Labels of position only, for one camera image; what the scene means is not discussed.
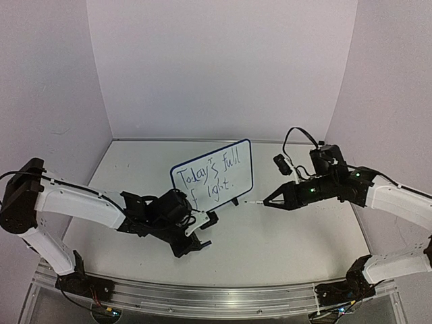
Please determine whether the white whiteboard marker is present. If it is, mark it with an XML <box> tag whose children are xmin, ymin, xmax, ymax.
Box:
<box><xmin>244</xmin><ymin>200</ymin><xmax>265</xmax><ymax>206</ymax></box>

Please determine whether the blue framed whiteboard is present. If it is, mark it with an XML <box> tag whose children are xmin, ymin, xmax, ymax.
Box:
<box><xmin>170</xmin><ymin>139</ymin><xmax>254</xmax><ymax>211</ymax></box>

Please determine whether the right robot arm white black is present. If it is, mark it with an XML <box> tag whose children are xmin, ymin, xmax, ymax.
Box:
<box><xmin>263</xmin><ymin>145</ymin><xmax>431</xmax><ymax>288</ymax></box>

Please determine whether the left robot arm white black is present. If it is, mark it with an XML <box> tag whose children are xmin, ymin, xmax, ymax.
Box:
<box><xmin>1</xmin><ymin>158</ymin><xmax>211</xmax><ymax>294</ymax></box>

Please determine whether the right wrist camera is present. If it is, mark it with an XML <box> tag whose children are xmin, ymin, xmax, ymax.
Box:
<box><xmin>273</xmin><ymin>154</ymin><xmax>300</xmax><ymax>184</ymax></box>

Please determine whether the right camera black cable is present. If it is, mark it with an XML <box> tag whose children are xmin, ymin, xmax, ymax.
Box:
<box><xmin>282</xmin><ymin>126</ymin><xmax>320</xmax><ymax>159</ymax></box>

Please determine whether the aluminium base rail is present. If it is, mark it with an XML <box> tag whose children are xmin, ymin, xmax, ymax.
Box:
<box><xmin>32</xmin><ymin>269</ymin><xmax>398</xmax><ymax>320</ymax></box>

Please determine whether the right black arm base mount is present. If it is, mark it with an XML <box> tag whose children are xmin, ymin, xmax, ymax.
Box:
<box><xmin>315</xmin><ymin>277</ymin><xmax>375</xmax><ymax>306</ymax></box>

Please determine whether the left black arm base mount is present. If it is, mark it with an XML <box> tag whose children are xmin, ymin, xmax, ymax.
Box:
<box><xmin>55</xmin><ymin>268</ymin><xmax>115</xmax><ymax>302</ymax></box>

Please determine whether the left base cable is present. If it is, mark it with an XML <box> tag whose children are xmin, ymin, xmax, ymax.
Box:
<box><xmin>52</xmin><ymin>276</ymin><xmax>115</xmax><ymax>318</ymax></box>

